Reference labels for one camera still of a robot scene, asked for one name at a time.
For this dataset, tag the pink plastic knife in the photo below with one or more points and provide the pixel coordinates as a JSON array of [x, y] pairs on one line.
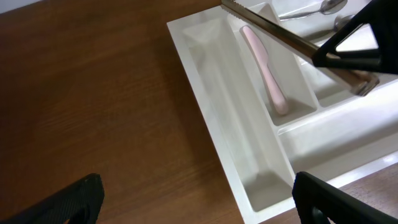
[[261, 57]]

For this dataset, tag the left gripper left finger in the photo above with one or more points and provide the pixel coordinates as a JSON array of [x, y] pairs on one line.
[[80, 202]]

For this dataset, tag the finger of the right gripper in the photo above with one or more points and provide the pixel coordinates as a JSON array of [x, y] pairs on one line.
[[381, 16]]

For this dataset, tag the long steel tongs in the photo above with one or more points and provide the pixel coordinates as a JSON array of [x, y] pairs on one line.
[[358, 83]]

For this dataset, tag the small steel teaspoon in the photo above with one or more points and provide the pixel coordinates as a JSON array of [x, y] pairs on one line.
[[327, 7], [339, 23]]

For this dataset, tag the white plastic cutlery tray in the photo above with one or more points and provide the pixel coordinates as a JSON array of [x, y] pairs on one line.
[[328, 132]]

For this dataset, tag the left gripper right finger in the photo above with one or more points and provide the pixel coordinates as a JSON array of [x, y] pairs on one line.
[[317, 201]]

